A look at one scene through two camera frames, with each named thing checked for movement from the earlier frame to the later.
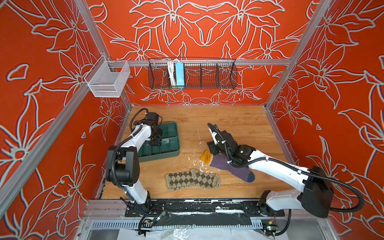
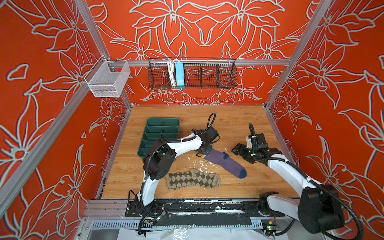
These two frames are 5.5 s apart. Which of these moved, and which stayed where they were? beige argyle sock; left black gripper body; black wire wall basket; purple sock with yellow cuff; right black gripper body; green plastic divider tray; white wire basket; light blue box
Moved: left black gripper body; purple sock with yellow cuff; right black gripper body; green plastic divider tray
Stayed: white wire basket; light blue box; black wire wall basket; beige argyle sock
